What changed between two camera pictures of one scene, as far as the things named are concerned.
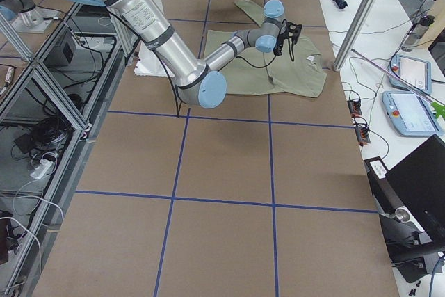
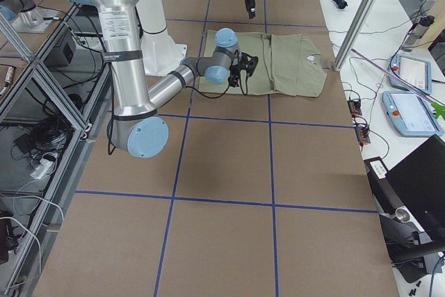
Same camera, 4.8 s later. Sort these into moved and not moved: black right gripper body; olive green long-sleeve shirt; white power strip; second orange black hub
Moved: black right gripper body
Not moved: white power strip; second orange black hub; olive green long-sleeve shirt
